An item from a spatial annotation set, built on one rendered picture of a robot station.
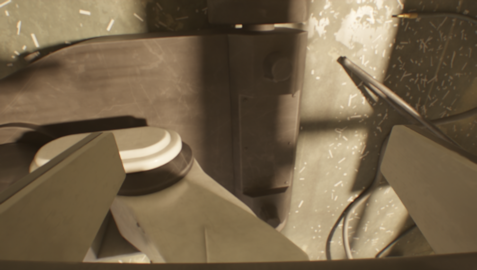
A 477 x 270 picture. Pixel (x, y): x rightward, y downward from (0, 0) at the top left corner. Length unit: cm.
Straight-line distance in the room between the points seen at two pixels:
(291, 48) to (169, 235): 34
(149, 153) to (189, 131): 17
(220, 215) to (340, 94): 59
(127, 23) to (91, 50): 18
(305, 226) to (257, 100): 72
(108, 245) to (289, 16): 49
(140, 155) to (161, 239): 12
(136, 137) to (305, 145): 56
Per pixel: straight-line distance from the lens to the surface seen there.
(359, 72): 76
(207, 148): 52
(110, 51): 46
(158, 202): 33
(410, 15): 84
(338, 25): 73
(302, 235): 112
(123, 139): 39
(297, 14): 46
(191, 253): 27
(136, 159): 34
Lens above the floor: 61
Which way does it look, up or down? 60 degrees down
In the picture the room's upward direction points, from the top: 157 degrees clockwise
